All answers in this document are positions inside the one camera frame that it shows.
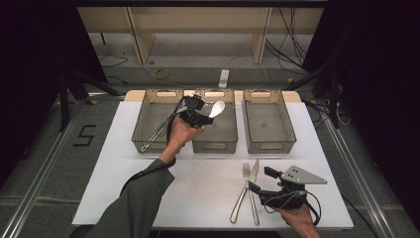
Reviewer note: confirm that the metal table knife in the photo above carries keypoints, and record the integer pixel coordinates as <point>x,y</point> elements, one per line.
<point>253,198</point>

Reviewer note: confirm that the smoky clear plastic bin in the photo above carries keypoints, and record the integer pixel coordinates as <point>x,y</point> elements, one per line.
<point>267,125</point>
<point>155,122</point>
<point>221,132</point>

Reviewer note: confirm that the metal fork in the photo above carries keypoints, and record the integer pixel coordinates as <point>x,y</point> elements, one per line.
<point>245,185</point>

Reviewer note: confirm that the white ceramic spoon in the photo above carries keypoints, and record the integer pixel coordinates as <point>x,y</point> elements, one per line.
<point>217,109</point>

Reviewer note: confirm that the black tripod stand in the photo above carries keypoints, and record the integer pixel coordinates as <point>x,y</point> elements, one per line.
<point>334,99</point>
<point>63,99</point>

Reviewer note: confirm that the person's left hand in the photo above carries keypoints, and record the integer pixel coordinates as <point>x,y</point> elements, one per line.
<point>181,135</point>

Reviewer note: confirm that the aluminium floor rail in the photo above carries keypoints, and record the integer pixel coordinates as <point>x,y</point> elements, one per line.
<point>363,191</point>
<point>36,185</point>

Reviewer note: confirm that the person's right hand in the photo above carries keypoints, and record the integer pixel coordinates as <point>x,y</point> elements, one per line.
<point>300,221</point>

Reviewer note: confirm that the white power strip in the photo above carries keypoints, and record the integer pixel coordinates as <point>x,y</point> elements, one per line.
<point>224,78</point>

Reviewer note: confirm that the black curtain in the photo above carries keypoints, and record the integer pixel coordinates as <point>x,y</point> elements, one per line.
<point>379,82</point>
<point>33,66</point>

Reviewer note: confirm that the beige wooden shelf unit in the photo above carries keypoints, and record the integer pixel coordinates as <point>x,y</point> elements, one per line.
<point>198,20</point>

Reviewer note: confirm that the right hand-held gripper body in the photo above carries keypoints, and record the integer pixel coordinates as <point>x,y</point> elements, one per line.
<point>287,198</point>

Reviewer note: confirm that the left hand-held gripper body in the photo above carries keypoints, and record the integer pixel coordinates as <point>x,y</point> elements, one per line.
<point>191,105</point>

